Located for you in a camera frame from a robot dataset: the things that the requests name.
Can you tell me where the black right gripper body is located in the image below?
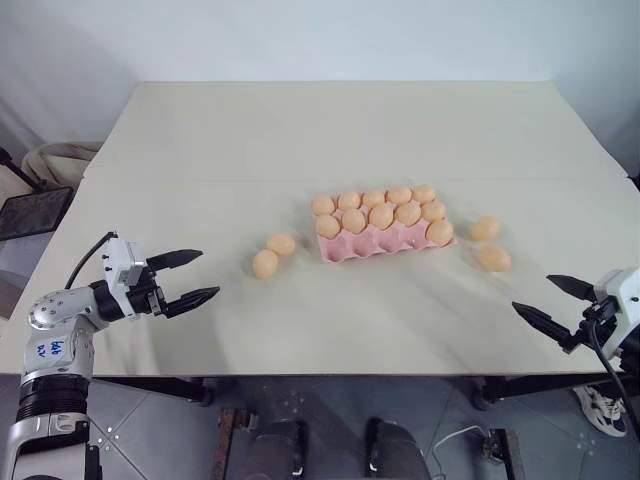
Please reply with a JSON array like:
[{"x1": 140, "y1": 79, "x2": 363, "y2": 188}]
[{"x1": 563, "y1": 298, "x2": 624, "y2": 355}]

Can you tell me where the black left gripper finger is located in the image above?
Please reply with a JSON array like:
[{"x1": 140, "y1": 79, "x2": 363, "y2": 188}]
[
  {"x1": 146, "y1": 248, "x2": 204, "y2": 270},
  {"x1": 162, "y1": 285, "x2": 222, "y2": 320}
]

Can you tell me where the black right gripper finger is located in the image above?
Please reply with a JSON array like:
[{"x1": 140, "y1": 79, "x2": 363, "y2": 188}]
[
  {"x1": 511, "y1": 300, "x2": 577, "y2": 351},
  {"x1": 545, "y1": 273, "x2": 599, "y2": 303}
]

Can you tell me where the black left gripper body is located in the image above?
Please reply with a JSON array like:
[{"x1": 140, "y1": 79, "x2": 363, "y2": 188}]
[{"x1": 125, "y1": 266, "x2": 170, "y2": 320}]

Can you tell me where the dark grey panel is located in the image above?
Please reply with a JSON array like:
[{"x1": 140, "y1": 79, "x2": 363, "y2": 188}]
[{"x1": 0, "y1": 186, "x2": 74, "y2": 244}]

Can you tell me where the pink egg tray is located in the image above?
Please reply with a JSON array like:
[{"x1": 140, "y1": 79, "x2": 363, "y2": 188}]
[{"x1": 311, "y1": 187, "x2": 458, "y2": 265}]

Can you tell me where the white and navy sneaker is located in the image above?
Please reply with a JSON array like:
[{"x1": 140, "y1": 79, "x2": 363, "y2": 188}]
[{"x1": 572, "y1": 384, "x2": 628, "y2": 439}]

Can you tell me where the rusty brown metal bar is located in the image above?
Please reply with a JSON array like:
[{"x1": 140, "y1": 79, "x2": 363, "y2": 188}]
[
  {"x1": 217, "y1": 406, "x2": 260, "y2": 480},
  {"x1": 480, "y1": 427, "x2": 525, "y2": 480}
]

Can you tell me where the beige fabric basket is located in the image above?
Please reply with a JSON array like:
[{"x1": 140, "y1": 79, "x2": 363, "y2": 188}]
[{"x1": 21, "y1": 141, "x2": 104, "y2": 194}]

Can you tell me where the dark rounded shape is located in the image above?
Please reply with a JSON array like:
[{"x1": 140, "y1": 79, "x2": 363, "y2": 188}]
[
  {"x1": 248, "y1": 418, "x2": 309, "y2": 480},
  {"x1": 366, "y1": 416, "x2": 432, "y2": 480}
]

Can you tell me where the black stand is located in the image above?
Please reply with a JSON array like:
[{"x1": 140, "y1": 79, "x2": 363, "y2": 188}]
[{"x1": 0, "y1": 146, "x2": 47, "y2": 195}]

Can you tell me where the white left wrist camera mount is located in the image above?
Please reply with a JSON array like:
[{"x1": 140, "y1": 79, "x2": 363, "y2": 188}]
[{"x1": 102, "y1": 236, "x2": 150, "y2": 320}]

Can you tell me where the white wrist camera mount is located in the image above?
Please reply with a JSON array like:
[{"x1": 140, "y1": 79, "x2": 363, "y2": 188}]
[
  {"x1": 593, "y1": 267, "x2": 640, "y2": 359},
  {"x1": 102, "y1": 236, "x2": 150, "y2": 320}
]

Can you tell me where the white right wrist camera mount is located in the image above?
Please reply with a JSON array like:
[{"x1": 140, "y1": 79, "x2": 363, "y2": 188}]
[{"x1": 593, "y1": 267, "x2": 640, "y2": 359}]

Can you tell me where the black table leg frame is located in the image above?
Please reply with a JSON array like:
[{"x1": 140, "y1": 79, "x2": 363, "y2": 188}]
[
  {"x1": 89, "y1": 376, "x2": 217, "y2": 407},
  {"x1": 471, "y1": 370, "x2": 629, "y2": 412}
]

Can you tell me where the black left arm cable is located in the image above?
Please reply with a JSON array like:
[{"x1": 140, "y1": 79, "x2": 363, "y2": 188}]
[{"x1": 64, "y1": 231, "x2": 119, "y2": 291}]

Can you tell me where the white floor cable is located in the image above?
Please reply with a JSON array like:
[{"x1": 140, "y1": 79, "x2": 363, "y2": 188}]
[{"x1": 430, "y1": 424, "x2": 482, "y2": 479}]

